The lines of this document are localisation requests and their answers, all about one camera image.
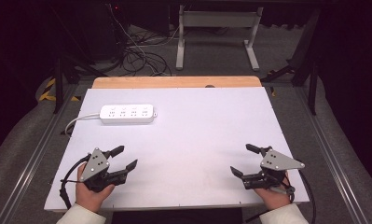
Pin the yellow black hazard tape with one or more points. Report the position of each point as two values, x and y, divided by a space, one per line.
48 90

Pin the person's dark clothing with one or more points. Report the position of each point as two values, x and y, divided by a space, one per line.
174 216

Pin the aluminium floor rail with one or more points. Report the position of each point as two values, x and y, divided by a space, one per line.
34 160
333 155

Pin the person's right hand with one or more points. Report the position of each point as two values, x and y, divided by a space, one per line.
272 197

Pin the white power strip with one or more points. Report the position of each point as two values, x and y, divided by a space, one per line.
126 114

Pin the black equipment case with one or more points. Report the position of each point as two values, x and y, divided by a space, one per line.
93 31

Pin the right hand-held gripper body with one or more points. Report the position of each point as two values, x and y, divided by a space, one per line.
275 168

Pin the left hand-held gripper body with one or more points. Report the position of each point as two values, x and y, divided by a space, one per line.
93 166

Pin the person's left hand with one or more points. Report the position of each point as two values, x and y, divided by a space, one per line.
90 196

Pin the white metal table frame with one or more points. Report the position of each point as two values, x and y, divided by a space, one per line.
217 19

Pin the black metal stand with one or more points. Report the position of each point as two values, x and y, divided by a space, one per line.
311 77
58 87

